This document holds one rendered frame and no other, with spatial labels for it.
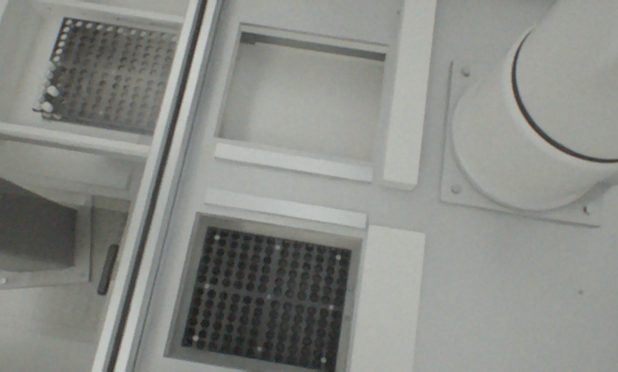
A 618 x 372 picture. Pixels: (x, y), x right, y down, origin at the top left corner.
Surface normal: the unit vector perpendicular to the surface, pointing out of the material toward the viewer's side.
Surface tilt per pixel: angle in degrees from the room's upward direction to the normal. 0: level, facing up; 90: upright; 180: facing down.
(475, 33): 0
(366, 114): 0
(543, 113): 91
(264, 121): 0
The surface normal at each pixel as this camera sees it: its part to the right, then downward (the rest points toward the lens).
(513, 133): -0.84, 0.51
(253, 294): 0.01, -0.25
